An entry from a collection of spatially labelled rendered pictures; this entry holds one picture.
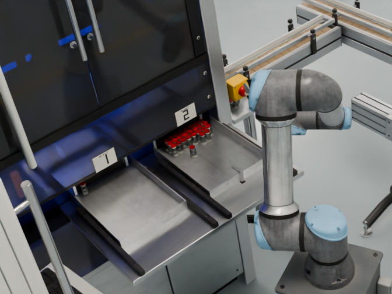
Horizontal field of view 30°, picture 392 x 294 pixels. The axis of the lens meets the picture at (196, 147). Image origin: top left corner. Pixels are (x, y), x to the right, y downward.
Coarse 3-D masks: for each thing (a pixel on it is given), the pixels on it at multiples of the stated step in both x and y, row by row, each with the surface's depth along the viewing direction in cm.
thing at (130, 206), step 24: (144, 168) 255; (96, 192) 254; (120, 192) 252; (144, 192) 250; (168, 192) 248; (96, 216) 244; (120, 216) 242; (144, 216) 240; (168, 216) 237; (120, 240) 229
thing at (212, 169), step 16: (224, 128) 268; (208, 144) 266; (224, 144) 264; (240, 144) 263; (176, 160) 261; (192, 160) 260; (208, 160) 258; (224, 160) 257; (240, 160) 255; (256, 160) 254; (192, 176) 253; (208, 176) 251; (224, 176) 250; (208, 192) 241
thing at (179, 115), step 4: (192, 104) 258; (184, 108) 257; (188, 108) 258; (192, 108) 259; (176, 112) 255; (180, 112) 256; (184, 112) 257; (188, 112) 259; (192, 112) 260; (176, 116) 256; (180, 116) 257; (188, 116) 259; (192, 116) 261; (176, 120) 257; (180, 120) 258; (188, 120) 260; (180, 124) 259
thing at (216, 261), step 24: (216, 240) 299; (168, 264) 287; (192, 264) 297; (216, 264) 306; (240, 264) 316; (96, 288) 269; (120, 288) 277; (144, 288) 285; (168, 288) 294; (192, 288) 303; (216, 288) 313
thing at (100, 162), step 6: (108, 150) 244; (114, 150) 246; (102, 156) 243; (108, 156) 245; (114, 156) 247; (96, 162) 243; (102, 162) 244; (114, 162) 248; (96, 168) 244; (102, 168) 246
